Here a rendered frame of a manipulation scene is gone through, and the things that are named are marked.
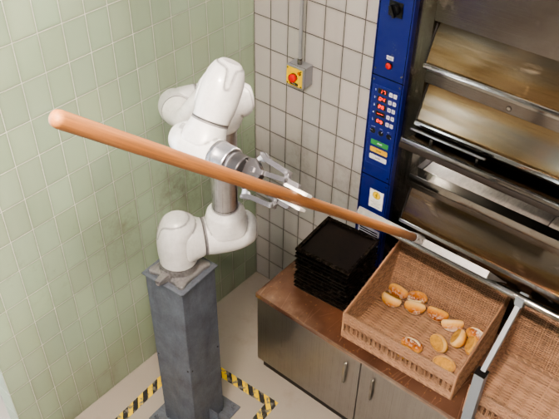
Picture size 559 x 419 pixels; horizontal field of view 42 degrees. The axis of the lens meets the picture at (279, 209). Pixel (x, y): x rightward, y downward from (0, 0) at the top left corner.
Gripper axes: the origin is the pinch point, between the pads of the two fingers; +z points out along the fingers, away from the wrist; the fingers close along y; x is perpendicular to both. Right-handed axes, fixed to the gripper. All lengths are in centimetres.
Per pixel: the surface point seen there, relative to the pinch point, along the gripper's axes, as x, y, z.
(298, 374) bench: -168, 90, -45
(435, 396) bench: -144, 57, 23
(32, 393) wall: -83, 139, -121
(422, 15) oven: -97, -75, -37
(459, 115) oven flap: -120, -49, -14
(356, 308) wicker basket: -146, 43, -26
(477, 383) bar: -116, 38, 39
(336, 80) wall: -125, -44, -73
